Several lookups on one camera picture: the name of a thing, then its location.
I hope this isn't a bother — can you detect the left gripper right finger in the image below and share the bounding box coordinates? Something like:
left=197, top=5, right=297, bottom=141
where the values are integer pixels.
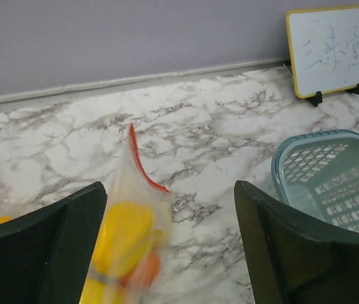
left=234, top=180, right=359, bottom=303

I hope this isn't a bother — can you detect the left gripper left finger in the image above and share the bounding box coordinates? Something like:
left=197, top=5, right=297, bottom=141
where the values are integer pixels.
left=0, top=182, right=107, bottom=303

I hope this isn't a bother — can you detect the orange tangerine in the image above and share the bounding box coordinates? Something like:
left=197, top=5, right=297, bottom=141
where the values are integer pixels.
left=122, top=250, right=161, bottom=289

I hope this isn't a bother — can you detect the large yellow lemon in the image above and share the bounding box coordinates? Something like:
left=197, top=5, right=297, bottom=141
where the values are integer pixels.
left=79, top=277, right=123, bottom=304

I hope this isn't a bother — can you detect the light blue plastic basket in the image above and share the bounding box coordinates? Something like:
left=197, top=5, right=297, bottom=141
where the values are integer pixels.
left=271, top=129, right=359, bottom=232

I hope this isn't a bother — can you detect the small whiteboard with writing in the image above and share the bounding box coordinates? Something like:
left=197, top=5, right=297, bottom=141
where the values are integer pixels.
left=286, top=5, right=359, bottom=106

